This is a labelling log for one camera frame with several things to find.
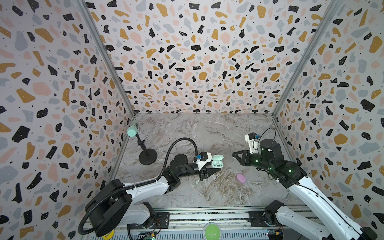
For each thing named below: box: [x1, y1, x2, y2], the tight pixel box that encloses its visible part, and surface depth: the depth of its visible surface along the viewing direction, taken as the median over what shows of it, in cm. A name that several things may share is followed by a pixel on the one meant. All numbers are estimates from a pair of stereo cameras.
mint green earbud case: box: [211, 154, 224, 169], surface depth 71 cm
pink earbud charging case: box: [236, 173, 247, 184], surface depth 89 cm
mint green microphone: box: [127, 120, 138, 137], surface depth 68 cm
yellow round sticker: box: [102, 230, 115, 240], surface depth 70 cm
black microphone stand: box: [135, 132, 158, 166], surface depth 96 cm
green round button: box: [203, 222, 222, 240], surface depth 71 cm
